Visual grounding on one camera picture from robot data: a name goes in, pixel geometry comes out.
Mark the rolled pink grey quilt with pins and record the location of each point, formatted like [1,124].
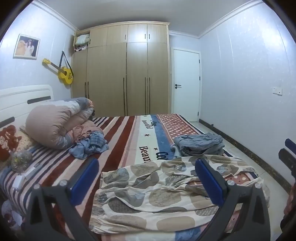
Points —
[50,120]

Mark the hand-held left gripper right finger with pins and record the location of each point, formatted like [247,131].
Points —
[208,183]

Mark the white door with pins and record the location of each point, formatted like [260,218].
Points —
[186,69]

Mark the wooden wardrobe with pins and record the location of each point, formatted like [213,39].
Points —
[106,76]

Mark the framed wall photo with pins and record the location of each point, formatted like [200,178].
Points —
[26,47]

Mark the dark baseboard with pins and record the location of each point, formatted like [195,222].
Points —
[242,148]

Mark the folded bedding in wardrobe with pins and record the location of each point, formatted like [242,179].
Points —
[82,41]

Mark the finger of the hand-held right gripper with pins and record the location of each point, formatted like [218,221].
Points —
[288,158]
[291,144]

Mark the beige bear print pants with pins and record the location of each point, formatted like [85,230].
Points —
[138,185]

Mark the beige floral pillow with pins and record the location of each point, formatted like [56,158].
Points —
[24,140]

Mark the clear plastic bag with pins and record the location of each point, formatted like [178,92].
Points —
[21,160]

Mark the white remote control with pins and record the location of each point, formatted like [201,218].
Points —
[32,171]

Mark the red plush pillow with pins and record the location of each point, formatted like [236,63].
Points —
[8,141]

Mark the white charger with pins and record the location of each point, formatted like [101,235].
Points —
[18,182]

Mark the grey blue pants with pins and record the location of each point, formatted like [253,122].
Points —
[196,144]

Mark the bed with striped blanket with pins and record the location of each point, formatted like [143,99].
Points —
[129,139]

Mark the pink crumpled garment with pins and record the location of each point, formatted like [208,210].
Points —
[84,129]

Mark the floral cloth pile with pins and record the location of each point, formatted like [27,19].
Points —
[10,215]

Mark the blue plaid garment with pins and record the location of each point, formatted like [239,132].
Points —
[92,144]

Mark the yellow guitar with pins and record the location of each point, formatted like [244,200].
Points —
[64,74]

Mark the white wall socket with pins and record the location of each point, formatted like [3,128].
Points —
[277,90]

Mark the white bed headboard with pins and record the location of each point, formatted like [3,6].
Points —
[20,97]

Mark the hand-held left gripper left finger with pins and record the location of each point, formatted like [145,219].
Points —
[86,178]

